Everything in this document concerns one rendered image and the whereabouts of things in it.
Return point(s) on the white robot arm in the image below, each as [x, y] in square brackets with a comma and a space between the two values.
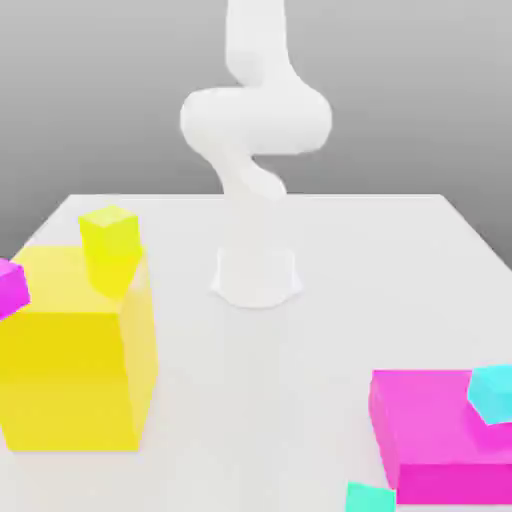
[256, 120]

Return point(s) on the small yellow cube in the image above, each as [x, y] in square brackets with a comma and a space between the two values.
[110, 256]

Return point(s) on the small magenta cube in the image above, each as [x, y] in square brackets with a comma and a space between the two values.
[10, 286]

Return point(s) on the small turquoise cube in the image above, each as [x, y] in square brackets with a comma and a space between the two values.
[370, 499]

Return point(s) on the small cyan cube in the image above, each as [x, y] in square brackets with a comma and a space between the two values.
[494, 394]

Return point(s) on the large yellow box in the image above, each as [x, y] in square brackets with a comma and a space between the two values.
[68, 380]

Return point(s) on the large magenta box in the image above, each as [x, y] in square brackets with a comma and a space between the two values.
[424, 420]

